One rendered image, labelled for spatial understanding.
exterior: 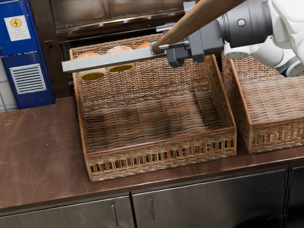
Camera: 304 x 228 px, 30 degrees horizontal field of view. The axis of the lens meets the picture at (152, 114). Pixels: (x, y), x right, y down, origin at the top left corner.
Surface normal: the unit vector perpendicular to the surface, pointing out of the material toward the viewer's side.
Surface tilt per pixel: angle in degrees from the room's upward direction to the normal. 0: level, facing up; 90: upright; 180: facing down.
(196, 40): 51
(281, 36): 97
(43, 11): 90
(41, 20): 90
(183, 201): 90
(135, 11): 70
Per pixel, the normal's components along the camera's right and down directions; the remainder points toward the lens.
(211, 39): -0.07, 0.08
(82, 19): 0.11, 0.39
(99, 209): 0.15, 0.67
